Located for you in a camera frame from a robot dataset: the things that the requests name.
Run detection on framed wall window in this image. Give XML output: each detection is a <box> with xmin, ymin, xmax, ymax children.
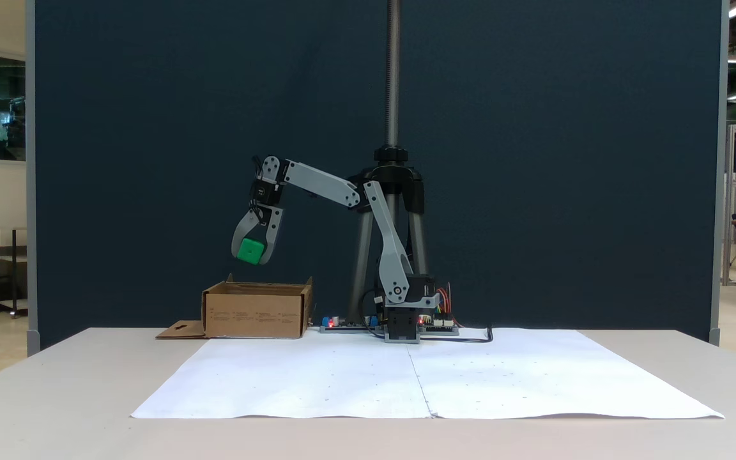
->
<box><xmin>0</xmin><ymin>48</ymin><xmax>27</xmax><ymax>168</ymax></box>

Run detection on black gripper motor cable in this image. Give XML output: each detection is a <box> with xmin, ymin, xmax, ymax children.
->
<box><xmin>250</xmin><ymin>155</ymin><xmax>266</xmax><ymax>215</ymax></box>

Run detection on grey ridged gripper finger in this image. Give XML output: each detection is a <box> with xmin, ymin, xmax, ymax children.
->
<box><xmin>232</xmin><ymin>210</ymin><xmax>265</xmax><ymax>259</ymax></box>

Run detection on circuit board with coloured wires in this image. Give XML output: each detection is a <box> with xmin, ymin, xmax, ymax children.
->
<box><xmin>420</xmin><ymin>312</ymin><xmax>460</xmax><ymax>337</ymax></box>

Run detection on green dice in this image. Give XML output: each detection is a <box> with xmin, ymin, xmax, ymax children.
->
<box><xmin>237</xmin><ymin>238</ymin><xmax>265</xmax><ymax>265</ymax></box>

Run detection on dark blue partition panel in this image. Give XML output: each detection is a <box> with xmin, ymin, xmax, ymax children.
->
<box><xmin>26</xmin><ymin>0</ymin><xmax>724</xmax><ymax>349</ymax></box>

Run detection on black camera tripod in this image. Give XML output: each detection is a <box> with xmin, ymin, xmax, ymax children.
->
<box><xmin>348</xmin><ymin>0</ymin><xmax>429</xmax><ymax>323</ymax></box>

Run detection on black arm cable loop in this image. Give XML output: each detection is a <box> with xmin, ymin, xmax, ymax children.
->
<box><xmin>358</xmin><ymin>287</ymin><xmax>387</xmax><ymax>338</ymax></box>

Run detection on blue circuit board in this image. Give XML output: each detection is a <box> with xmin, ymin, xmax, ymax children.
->
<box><xmin>319</xmin><ymin>313</ymin><xmax>385</xmax><ymax>335</ymax></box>

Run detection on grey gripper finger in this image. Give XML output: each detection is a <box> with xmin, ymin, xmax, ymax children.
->
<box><xmin>258</xmin><ymin>208</ymin><xmax>284</xmax><ymax>266</ymax></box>

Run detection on black shelf cart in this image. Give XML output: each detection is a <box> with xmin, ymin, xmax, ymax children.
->
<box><xmin>0</xmin><ymin>226</ymin><xmax>28</xmax><ymax>319</ymax></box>

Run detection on brown cardboard box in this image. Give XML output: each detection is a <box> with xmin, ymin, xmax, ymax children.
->
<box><xmin>156</xmin><ymin>273</ymin><xmax>314</xmax><ymax>340</ymax></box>

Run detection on white paper sheet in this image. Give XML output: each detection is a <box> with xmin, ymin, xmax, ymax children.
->
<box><xmin>406</xmin><ymin>328</ymin><xmax>725</xmax><ymax>420</ymax></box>
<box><xmin>130</xmin><ymin>335</ymin><xmax>434</xmax><ymax>420</ymax></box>

